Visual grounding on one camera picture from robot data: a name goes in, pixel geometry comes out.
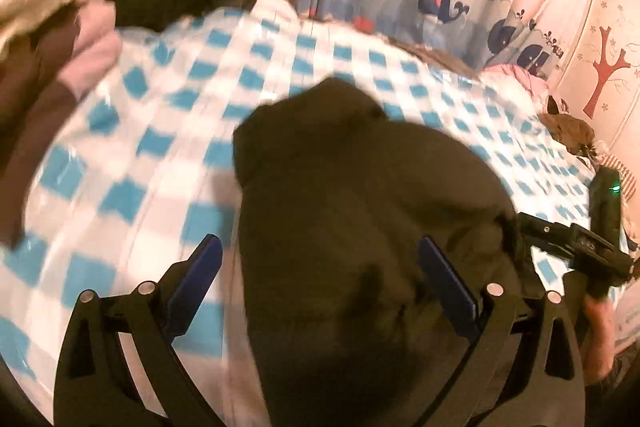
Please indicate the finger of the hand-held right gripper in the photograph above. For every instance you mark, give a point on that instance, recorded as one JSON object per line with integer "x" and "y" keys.
{"x": 542, "y": 232}

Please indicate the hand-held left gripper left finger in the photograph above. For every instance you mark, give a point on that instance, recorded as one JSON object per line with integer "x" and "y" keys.
{"x": 197, "y": 272}

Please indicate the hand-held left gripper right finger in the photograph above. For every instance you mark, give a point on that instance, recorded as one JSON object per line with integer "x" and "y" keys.
{"x": 445, "y": 284}

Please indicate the dark olive jacket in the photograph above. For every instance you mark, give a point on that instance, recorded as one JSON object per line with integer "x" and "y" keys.
{"x": 350, "y": 182}

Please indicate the person's right hand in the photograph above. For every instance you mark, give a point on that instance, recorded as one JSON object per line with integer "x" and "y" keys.
{"x": 600, "y": 337}

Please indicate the red striped cloth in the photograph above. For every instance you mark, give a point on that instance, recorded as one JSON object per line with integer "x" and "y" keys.
{"x": 622, "y": 169}

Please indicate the tan crumpled cloth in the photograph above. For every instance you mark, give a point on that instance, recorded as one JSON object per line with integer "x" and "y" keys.
{"x": 570, "y": 127}

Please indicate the pink crumpled cloth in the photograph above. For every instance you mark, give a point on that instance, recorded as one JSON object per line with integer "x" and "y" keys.
{"x": 520, "y": 79}

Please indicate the blue white checkered bed sheet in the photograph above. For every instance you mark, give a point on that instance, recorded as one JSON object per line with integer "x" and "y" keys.
{"x": 165, "y": 107}

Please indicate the brown garment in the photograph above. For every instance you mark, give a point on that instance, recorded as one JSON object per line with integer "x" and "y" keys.
{"x": 30, "y": 117}

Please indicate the pink garment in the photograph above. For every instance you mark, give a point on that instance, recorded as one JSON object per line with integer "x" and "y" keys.
{"x": 95, "y": 47}

